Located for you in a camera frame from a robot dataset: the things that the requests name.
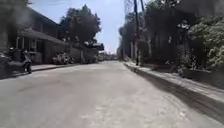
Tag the low building with flat roof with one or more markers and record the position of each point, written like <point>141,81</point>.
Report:
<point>90,50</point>

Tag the grey concrete road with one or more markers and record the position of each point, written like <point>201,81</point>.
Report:
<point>93,96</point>

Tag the dark utility pole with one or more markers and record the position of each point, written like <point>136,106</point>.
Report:
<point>136,30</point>

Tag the pale flowering bush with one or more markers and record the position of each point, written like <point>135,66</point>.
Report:
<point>61,59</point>

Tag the large dark tree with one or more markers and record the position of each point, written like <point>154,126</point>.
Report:
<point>80,23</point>

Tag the row of trees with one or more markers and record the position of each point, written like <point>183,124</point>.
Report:
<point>166,33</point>

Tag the pale concrete pavement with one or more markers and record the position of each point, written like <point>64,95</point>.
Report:
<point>46,67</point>

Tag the grey concrete pavement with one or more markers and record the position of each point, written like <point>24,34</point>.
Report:
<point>186,85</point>

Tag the house with porch roof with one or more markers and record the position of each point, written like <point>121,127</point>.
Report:
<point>36,33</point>

